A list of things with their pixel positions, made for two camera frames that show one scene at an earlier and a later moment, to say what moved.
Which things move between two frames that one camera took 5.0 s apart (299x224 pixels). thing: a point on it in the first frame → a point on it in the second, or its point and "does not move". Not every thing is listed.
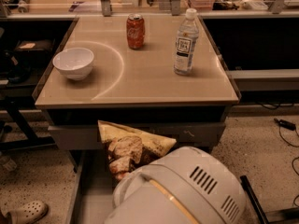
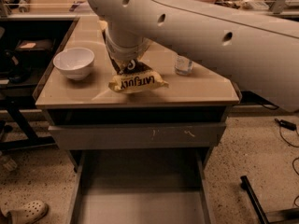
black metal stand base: (278, 217) does not move
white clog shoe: (25, 213) does not move
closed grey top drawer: (89, 136) does not move
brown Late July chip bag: (127, 149) → (133, 76)
